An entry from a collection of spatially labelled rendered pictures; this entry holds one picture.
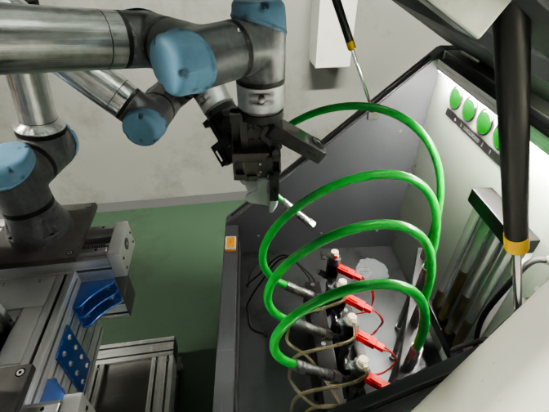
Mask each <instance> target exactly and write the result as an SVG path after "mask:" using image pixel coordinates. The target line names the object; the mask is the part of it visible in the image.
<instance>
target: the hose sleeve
mask: <svg viewBox="0 0 549 412"><path fill-rule="evenodd" d="M280 204H281V205H282V206H283V207H284V208H286V209H289V208H290V207H291V206H293V204H292V203H291V202H289V201H288V200H287V199H285V198H283V201H282V202H281V203H280ZM294 216H295V217H297V218H298V219H299V220H301V221H302V222H303V223H305V224H308V223H309V222H310V218H309V217H308V216H307V215H305V214H304V213H303V212H302V211H301V210H300V211H299V212H297V213H296V214H295V215H294Z"/></svg>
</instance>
